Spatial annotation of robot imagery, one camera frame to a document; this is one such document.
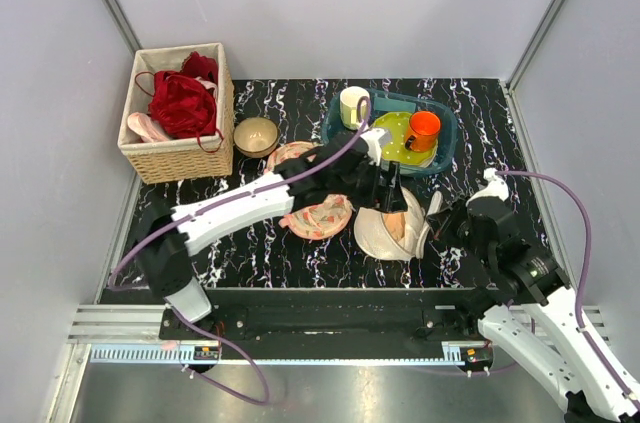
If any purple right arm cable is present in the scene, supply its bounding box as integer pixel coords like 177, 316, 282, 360
409, 168, 640, 404

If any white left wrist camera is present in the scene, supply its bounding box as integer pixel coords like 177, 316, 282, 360
360, 128, 393, 166

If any white mesh cylindrical laundry bag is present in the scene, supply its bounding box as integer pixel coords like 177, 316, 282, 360
354, 188, 443, 261

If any beige ceramic bowl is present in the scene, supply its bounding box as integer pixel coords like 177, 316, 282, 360
233, 117, 279, 158

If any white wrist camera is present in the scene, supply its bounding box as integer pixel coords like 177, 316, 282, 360
466, 168, 509, 205
360, 128, 393, 166

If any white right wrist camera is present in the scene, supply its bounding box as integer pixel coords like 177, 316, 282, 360
466, 168, 509, 205

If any cream ceramic cup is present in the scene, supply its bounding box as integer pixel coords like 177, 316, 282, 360
339, 86, 369, 131

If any pink satin garment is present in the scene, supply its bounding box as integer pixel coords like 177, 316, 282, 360
126, 78, 218, 143

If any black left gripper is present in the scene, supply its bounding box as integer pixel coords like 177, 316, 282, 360
329, 156, 406, 213

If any orange mug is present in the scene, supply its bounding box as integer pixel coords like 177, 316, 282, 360
404, 111, 441, 153

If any peach beige bra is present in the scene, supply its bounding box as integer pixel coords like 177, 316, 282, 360
382, 212, 409, 245

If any teal plastic dish tray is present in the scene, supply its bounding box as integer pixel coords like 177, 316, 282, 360
320, 88, 459, 178

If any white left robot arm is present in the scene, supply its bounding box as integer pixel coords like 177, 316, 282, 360
134, 140, 408, 339

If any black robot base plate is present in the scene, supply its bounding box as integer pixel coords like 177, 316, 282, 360
196, 288, 514, 341

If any wicker laundry basket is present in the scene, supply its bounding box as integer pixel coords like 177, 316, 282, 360
117, 42, 234, 184

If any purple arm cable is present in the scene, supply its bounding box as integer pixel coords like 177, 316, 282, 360
107, 95, 373, 406
409, 168, 640, 404

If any green polka dot plate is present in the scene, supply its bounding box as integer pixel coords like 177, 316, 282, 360
372, 112, 438, 167

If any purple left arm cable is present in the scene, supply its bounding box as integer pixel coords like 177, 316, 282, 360
107, 95, 373, 406

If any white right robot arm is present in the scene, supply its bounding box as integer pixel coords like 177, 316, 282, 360
427, 197, 639, 422

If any red lace bra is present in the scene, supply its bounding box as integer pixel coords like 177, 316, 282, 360
180, 51, 219, 84

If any aluminium frame rail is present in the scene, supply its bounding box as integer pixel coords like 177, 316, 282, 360
69, 305, 486, 365

